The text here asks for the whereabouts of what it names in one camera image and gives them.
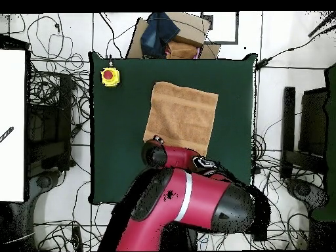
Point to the tan terry towel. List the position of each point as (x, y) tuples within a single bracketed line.
[(181, 115)]

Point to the black striped rod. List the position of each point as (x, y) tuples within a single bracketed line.
[(6, 134)]

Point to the orange folded cloth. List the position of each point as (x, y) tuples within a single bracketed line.
[(182, 50)]

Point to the black pole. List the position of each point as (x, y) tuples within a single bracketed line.
[(321, 25)]

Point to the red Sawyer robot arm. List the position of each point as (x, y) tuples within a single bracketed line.
[(183, 199)]

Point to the dark green table cloth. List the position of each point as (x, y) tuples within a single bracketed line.
[(331, 131), (118, 131)]

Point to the yellow emergency stop button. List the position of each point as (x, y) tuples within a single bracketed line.
[(110, 76)]

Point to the gray floor leg black knob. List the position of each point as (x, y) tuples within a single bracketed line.
[(304, 190), (43, 181)]

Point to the black rectangular frame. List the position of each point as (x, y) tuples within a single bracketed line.
[(223, 42)]

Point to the black power strip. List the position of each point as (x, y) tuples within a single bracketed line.
[(260, 236), (77, 239)]

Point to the white rectangular panel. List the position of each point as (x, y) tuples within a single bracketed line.
[(11, 126)]

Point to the brown cardboard box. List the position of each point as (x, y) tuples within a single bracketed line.
[(191, 29)]

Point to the blue denim jeans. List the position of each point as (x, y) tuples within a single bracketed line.
[(157, 34)]

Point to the black floor stand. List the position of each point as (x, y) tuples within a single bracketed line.
[(288, 118), (64, 105)]

